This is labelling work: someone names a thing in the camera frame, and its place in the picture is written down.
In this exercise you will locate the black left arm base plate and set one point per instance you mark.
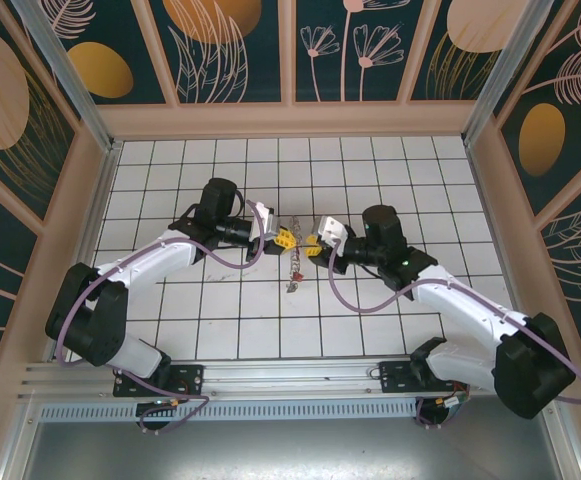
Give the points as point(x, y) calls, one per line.
point(190, 375)

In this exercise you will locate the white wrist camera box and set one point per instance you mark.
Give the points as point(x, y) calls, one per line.
point(332, 229)
point(266, 220)

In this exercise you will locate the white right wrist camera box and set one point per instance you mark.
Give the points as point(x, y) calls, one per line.
point(332, 229)

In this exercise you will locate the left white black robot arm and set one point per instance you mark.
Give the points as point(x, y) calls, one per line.
point(145, 260)

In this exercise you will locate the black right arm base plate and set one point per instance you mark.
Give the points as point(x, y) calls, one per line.
point(395, 377)

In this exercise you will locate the grey metal sheet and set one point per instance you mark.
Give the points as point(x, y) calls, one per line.
point(290, 450)

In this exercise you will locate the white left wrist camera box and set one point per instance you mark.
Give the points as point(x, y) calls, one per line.
point(266, 220)

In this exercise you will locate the grey keyring band with rings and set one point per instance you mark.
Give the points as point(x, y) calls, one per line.
point(296, 257)

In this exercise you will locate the aluminium mounting rail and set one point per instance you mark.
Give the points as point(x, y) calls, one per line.
point(290, 375)

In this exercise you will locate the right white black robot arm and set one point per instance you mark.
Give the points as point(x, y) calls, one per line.
point(460, 305)

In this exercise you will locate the yellow power connector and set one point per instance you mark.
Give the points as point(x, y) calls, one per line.
point(447, 402)
point(172, 402)

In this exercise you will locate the aluminium table side rail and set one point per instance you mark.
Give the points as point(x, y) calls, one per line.
point(90, 240)
point(495, 240)

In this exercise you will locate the aluminium corner post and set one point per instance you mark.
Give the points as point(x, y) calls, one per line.
point(72, 80)
point(502, 75)

